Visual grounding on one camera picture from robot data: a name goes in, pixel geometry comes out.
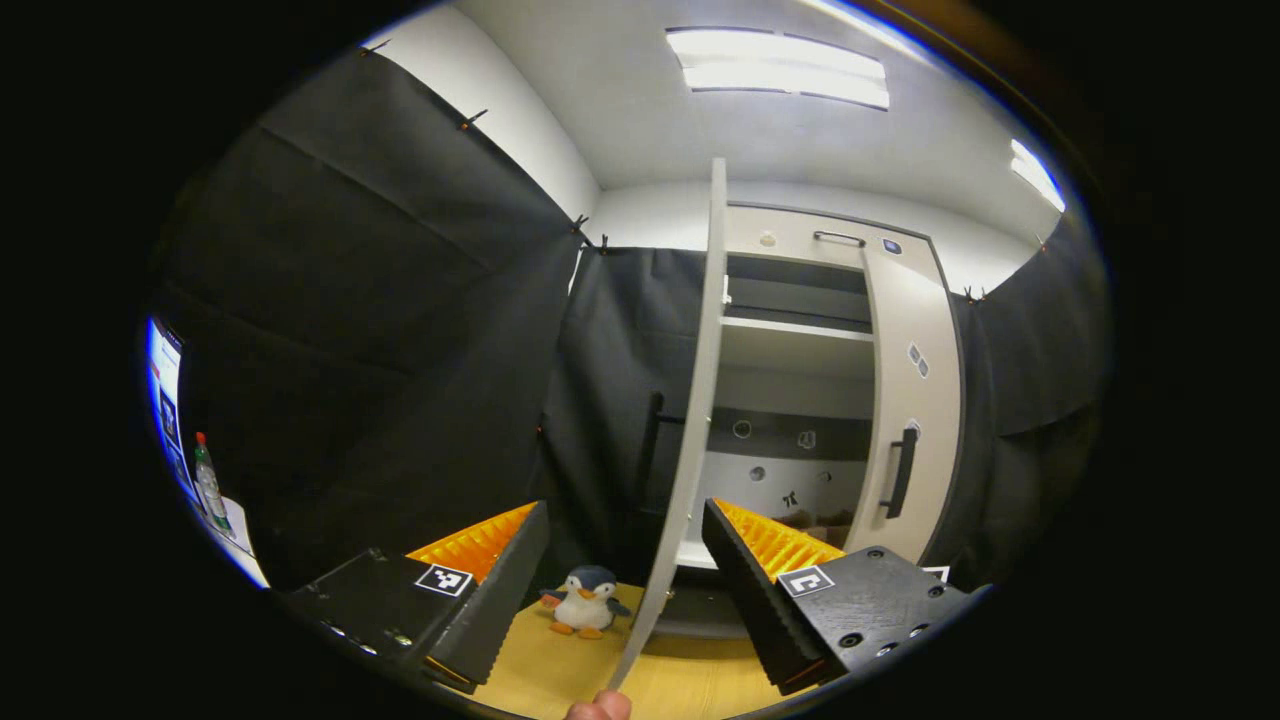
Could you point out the small ceiling light panel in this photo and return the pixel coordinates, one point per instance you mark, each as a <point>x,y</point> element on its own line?
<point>1038,175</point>

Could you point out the black backdrop cloth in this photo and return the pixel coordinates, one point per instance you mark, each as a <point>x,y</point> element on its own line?
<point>400,300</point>
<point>1030,360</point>

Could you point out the large ceiling light panel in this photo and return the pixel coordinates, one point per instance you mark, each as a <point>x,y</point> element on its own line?
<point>780,68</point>

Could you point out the white side table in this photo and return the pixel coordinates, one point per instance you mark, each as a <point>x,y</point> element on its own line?
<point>245,555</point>

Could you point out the brown fuzzy slipper shoe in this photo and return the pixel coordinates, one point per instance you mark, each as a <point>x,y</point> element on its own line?
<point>805,522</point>

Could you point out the clear bottle with red cap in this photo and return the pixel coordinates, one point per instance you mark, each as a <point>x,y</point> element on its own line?
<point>210,490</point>

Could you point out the white shoe cabinet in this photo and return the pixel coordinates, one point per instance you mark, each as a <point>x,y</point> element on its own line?
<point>795,330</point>

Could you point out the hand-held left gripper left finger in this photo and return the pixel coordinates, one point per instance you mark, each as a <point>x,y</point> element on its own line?
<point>370,600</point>

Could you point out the white cabinet drawer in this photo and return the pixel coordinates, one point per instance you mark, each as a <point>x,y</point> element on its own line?
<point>790,240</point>

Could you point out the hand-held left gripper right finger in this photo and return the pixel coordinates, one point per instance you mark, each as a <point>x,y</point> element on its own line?
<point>870,600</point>

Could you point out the bright computer monitor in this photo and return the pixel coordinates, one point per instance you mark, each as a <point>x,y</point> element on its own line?
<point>166,400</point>

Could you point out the plush penguin toy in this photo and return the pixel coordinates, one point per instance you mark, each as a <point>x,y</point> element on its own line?
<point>585,605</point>

